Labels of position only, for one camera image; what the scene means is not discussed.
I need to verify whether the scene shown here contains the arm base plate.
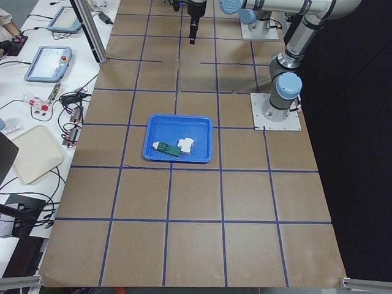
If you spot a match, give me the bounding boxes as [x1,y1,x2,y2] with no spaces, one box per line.
[241,19,279,42]
[250,93,302,131]

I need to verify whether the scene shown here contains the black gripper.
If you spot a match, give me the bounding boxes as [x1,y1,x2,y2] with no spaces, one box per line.
[187,0,207,45]

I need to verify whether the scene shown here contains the blue plastic tray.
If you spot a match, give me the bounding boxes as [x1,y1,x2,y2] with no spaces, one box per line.
[143,114,213,164]

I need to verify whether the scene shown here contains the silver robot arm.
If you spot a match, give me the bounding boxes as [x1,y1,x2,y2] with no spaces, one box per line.
[219,0,361,123]
[219,0,272,32]

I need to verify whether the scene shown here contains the seated person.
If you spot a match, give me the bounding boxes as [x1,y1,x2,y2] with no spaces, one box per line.
[0,9,20,37]

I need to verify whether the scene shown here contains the tangled black cables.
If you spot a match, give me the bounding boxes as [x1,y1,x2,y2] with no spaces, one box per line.
[56,87,92,151]

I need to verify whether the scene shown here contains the black camera stand base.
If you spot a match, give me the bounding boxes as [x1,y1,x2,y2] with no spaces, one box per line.
[1,194,46,238]

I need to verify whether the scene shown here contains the aluminium extrusion post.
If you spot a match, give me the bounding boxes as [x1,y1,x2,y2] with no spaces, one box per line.
[70,0,107,64]

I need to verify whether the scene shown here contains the white circuit breaker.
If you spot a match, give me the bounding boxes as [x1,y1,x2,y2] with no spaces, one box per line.
[177,137,194,154]

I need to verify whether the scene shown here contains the far teach pendant tablet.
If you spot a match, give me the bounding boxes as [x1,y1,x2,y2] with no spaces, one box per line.
[47,6,81,34]

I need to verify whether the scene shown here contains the green terminal block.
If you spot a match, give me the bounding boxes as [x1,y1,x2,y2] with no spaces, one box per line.
[152,141,181,157]

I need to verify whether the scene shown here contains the black power adapter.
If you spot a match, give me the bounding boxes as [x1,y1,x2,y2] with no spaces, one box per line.
[98,12,113,25]

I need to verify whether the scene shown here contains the teach pendant tablet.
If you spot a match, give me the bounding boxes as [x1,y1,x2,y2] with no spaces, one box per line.
[24,46,72,83]
[47,6,81,34]

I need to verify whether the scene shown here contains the spare red push button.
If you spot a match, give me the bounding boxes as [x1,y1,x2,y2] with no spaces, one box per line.
[23,93,49,112]

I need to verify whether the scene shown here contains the near teach pendant tablet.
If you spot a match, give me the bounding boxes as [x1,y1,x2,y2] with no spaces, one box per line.
[24,46,72,83]

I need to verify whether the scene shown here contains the black laptop corner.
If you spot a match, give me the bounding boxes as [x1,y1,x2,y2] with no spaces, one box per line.
[0,133,19,183]

